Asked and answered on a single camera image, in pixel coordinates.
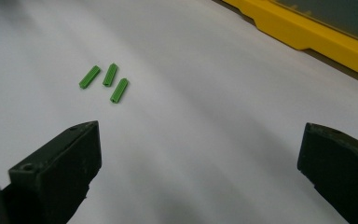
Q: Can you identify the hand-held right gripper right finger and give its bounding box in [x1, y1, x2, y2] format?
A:
[296, 122, 358, 224]

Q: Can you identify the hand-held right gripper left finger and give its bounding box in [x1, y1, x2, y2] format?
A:
[1, 120, 103, 224]

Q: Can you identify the green plastic wall plug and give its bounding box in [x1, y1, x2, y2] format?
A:
[109, 77, 130, 105]
[78, 64, 102, 90]
[102, 63, 119, 88]

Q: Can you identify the yellow drawer cabinet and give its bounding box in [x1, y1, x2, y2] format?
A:
[222, 0, 358, 82]

